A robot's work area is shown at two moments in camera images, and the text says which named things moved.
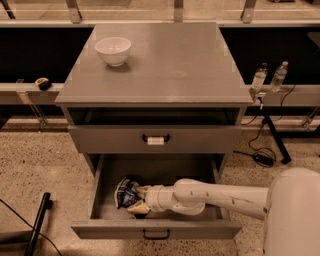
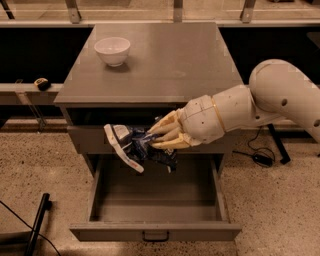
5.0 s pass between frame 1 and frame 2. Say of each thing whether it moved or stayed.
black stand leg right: stayed
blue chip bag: moved
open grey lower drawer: stayed
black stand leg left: stayed
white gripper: moved
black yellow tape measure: stayed
